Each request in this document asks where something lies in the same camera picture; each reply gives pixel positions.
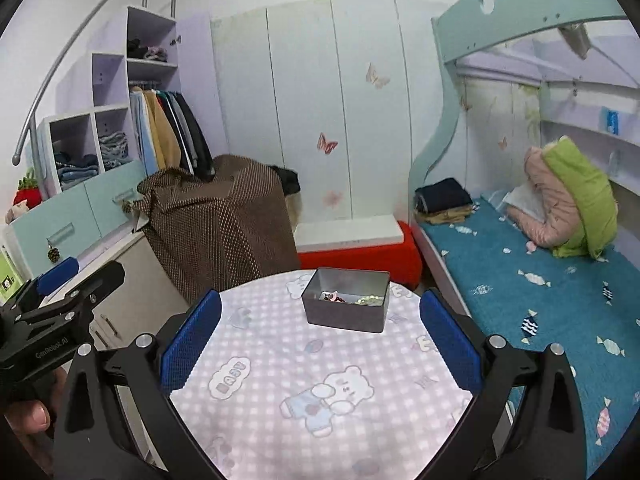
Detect red strawberry plush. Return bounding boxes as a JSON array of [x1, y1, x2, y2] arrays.
[[6, 168, 42, 224]]

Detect small blue box on shelf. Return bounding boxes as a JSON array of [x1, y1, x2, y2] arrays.
[[602, 107, 620, 136]]

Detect purple stepped shelf unit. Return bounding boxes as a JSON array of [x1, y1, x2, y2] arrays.
[[30, 6, 229, 198]]

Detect teal bunk bed frame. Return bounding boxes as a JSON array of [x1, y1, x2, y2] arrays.
[[406, 0, 640, 311]]

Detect red upholstered bench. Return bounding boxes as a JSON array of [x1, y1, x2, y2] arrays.
[[298, 221, 423, 289]]

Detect white board on bench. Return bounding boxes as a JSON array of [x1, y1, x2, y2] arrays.
[[294, 214, 404, 254]]

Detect pink bow hair clip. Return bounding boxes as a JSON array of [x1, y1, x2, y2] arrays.
[[321, 292, 342, 301]]

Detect folded dark clothes stack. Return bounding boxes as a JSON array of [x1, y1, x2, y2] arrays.
[[413, 178, 474, 224]]

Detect grey metal jewelry box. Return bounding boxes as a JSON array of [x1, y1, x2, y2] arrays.
[[302, 268, 390, 334]]

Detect white pillow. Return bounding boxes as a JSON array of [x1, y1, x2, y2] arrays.
[[502, 182, 546, 222]]

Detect hanging clothes row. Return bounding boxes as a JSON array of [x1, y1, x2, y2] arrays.
[[129, 86, 213, 180]]

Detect beige lower cabinet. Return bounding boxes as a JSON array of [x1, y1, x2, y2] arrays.
[[43, 232, 189, 350]]

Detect pine cone ornament left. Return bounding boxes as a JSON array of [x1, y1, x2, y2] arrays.
[[47, 240, 61, 263]]

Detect green paper bag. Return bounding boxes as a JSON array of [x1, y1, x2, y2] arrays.
[[0, 247, 23, 304]]

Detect grey metal handrail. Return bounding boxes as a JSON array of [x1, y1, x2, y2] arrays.
[[11, 0, 184, 167]]

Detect brown polka dot cloth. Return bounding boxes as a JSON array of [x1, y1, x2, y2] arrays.
[[132, 154, 299, 304]]

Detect folded jeans in shelf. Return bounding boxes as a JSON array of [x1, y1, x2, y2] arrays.
[[54, 131, 131, 191]]

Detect white wardrobe with butterflies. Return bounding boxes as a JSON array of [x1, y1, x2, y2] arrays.
[[212, 0, 444, 222]]

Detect blue patterned mattress cover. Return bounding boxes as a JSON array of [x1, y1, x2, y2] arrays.
[[416, 198, 639, 474]]

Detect pink checkered cartoon tablecloth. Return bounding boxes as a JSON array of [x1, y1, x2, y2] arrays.
[[171, 271, 471, 479]]

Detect teal drawer unit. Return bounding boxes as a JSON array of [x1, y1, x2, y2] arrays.
[[3, 160, 145, 278]]

